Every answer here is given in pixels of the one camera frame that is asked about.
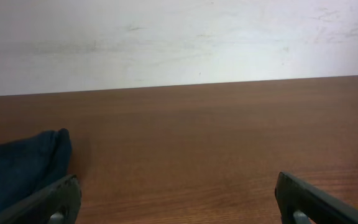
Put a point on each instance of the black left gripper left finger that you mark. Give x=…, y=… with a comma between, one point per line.
x=58, y=202

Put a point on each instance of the folded navy blue garment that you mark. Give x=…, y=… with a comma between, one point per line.
x=28, y=165

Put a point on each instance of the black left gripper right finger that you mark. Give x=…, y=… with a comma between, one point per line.
x=301, y=202

